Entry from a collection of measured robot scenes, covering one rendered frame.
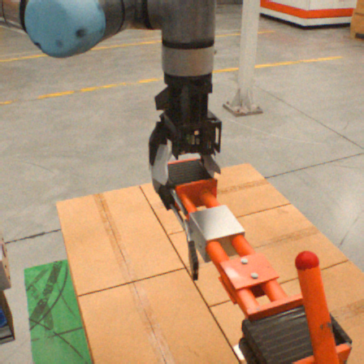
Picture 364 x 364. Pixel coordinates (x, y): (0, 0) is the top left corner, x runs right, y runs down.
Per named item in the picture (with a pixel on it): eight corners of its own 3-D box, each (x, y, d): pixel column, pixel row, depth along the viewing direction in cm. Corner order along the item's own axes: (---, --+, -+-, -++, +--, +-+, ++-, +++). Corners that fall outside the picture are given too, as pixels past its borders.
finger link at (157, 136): (143, 164, 65) (162, 114, 62) (140, 159, 67) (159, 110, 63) (169, 169, 68) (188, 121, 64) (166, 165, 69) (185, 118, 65)
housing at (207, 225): (244, 253, 60) (248, 230, 58) (202, 264, 58) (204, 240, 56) (225, 226, 66) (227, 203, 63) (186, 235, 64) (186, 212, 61)
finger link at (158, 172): (148, 205, 64) (169, 154, 61) (139, 186, 69) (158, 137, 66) (166, 208, 66) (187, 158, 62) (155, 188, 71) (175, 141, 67)
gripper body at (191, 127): (174, 164, 60) (174, 85, 53) (158, 140, 67) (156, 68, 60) (222, 156, 62) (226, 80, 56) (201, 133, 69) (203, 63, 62)
